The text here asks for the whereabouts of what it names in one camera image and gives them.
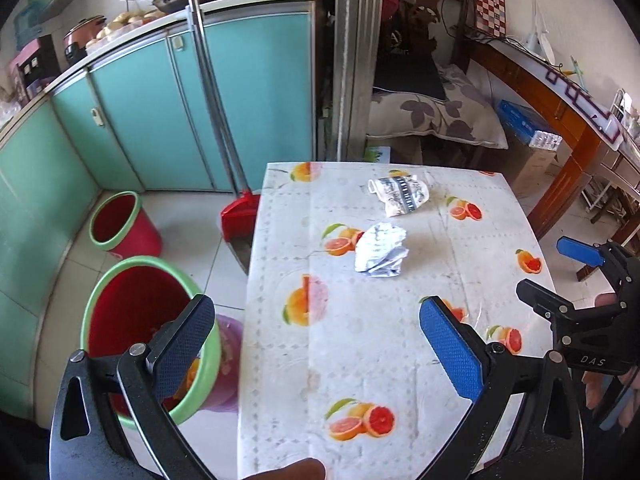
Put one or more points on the red cloth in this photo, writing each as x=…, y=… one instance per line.
x=395, y=10

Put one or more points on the metal door frame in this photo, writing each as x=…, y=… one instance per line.
x=350, y=60

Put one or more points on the leaf print pillow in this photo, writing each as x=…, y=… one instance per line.
x=450, y=115

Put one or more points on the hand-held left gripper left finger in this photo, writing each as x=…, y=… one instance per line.
x=182, y=345

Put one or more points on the pink and black box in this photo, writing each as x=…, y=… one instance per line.
x=35, y=65

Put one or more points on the wooden desk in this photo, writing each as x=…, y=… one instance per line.
x=560, y=125

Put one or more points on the small red bucket green rim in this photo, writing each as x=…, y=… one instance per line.
x=145, y=245

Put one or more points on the fruit print tablecloth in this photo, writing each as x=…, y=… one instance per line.
x=375, y=320

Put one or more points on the person's right hand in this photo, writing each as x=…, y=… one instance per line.
x=600, y=390

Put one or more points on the red and white chessboard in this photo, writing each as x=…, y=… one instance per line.
x=490, y=10

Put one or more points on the teal kitchen cabinet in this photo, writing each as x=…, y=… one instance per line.
x=250, y=85

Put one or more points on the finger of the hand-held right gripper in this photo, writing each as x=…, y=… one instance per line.
x=542, y=300
x=577, y=251

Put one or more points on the pack of white bottles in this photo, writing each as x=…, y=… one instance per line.
x=545, y=140

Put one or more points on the blue plastic basket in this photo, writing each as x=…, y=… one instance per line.
x=30, y=22

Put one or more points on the black cloth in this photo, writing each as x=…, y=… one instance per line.
x=405, y=42

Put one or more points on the person's left hand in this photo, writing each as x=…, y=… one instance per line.
x=290, y=471

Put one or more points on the blue cardboard box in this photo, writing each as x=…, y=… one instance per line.
x=520, y=120

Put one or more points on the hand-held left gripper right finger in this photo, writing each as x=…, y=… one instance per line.
x=450, y=355

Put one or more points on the crumpled white paper ball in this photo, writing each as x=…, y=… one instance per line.
x=380, y=247

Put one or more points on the small green box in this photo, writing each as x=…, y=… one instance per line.
x=378, y=154

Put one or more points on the pink rice cooker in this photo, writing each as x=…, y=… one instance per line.
x=80, y=40

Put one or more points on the dark blue cushion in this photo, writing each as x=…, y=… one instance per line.
x=407, y=80

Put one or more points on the large red bucket green rim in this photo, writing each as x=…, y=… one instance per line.
x=125, y=300

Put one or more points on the pile of potatoes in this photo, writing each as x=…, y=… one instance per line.
x=125, y=22

